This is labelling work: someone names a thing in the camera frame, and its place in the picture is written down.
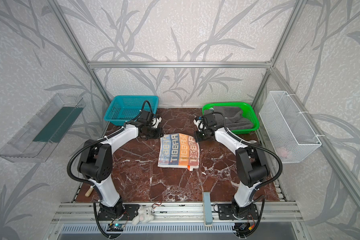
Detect printed rabbit towel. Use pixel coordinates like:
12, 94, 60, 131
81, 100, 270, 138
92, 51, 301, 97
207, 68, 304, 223
158, 133, 200, 171

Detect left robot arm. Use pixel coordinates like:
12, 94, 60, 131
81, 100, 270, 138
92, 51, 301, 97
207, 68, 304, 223
67, 100, 164, 215

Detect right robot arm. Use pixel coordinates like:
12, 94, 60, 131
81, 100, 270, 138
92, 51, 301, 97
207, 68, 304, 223
194, 112, 283, 216

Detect teal plastic basket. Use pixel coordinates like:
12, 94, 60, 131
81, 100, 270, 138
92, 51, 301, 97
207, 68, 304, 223
104, 96, 159, 126

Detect grey towel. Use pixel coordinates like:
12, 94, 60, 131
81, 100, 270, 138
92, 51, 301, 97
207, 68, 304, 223
204, 106, 254, 131

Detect green plastic basket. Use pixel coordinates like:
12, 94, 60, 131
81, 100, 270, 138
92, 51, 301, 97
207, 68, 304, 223
202, 102, 259, 135

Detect grey blue sponge block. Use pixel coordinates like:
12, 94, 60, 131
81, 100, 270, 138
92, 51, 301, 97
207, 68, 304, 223
203, 192, 213, 227

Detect white plush toy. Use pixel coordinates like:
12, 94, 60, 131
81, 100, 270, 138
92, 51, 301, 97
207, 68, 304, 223
132, 206, 155, 226

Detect green lit circuit board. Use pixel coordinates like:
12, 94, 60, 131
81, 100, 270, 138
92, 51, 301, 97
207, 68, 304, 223
107, 224, 126, 232

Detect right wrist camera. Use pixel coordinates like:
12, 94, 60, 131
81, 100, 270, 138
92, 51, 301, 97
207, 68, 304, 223
194, 116, 205, 132

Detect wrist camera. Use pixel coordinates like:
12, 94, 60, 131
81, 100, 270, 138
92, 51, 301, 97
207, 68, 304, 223
151, 117, 162, 128
194, 116, 205, 132

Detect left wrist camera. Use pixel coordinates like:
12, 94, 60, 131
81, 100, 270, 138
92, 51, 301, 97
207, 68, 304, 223
151, 117, 162, 128

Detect pink item in wire basket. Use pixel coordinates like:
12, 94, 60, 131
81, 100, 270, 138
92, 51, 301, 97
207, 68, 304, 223
276, 147, 291, 159

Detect white wire mesh basket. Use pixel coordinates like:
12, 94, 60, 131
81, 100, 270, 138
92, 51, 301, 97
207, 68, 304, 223
260, 91, 322, 164

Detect clear plastic wall bin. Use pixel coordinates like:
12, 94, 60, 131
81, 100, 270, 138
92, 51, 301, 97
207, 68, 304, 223
0, 94, 86, 163

